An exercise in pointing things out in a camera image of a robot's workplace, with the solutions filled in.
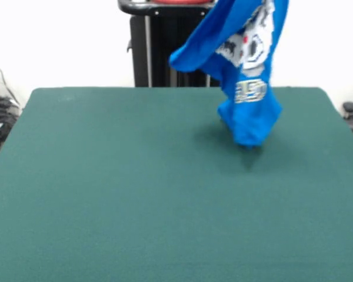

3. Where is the blue shirt with white print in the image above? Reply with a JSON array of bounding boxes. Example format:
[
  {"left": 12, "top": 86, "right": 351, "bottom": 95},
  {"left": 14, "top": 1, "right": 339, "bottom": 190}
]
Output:
[{"left": 168, "top": 0, "right": 290, "bottom": 147}]

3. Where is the dark green table cloth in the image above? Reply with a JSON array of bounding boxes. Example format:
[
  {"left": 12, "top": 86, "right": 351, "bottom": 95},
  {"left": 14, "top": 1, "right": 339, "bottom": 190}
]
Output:
[{"left": 0, "top": 86, "right": 353, "bottom": 282}]

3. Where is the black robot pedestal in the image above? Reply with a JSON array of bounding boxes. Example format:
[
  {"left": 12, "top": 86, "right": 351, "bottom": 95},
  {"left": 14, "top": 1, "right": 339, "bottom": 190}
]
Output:
[{"left": 117, "top": 0, "right": 223, "bottom": 88}]

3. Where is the black cable bundle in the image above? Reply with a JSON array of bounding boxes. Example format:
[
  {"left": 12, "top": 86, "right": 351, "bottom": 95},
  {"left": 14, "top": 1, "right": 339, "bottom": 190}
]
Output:
[{"left": 0, "top": 96, "right": 21, "bottom": 153}]

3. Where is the thin grey cable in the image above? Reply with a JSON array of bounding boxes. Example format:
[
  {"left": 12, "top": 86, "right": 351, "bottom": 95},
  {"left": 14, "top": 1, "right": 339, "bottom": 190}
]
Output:
[{"left": 0, "top": 54, "right": 21, "bottom": 106}]

